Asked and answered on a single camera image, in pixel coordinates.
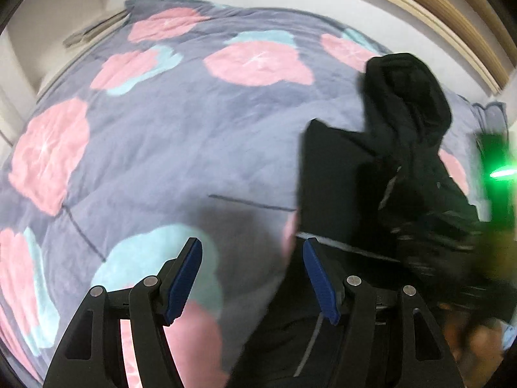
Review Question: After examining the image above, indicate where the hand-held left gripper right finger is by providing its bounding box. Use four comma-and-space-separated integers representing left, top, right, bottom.
303, 238, 465, 388

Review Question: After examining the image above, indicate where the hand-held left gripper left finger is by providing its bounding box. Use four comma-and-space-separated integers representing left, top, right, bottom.
42, 238, 203, 388

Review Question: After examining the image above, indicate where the black garment with white piping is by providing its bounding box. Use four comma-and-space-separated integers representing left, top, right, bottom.
230, 52, 517, 388

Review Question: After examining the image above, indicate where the grey floral blanket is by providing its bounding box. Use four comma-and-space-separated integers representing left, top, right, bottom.
0, 0, 510, 388

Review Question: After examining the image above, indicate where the striped window blind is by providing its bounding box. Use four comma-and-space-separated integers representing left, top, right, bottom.
323, 0, 514, 90

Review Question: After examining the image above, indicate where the flat stack of books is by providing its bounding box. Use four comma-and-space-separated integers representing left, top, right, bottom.
62, 10, 131, 48

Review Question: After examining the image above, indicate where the white bookshelf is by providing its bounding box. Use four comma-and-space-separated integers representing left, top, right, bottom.
0, 0, 127, 148

